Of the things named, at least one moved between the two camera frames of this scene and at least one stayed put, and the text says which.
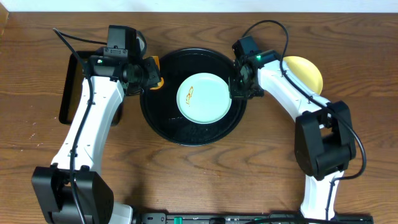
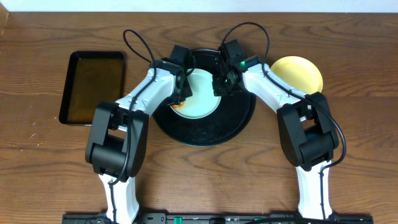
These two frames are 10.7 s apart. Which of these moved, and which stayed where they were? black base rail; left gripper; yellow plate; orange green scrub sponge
Moved: left gripper; orange green scrub sponge
Stayed: yellow plate; black base rail
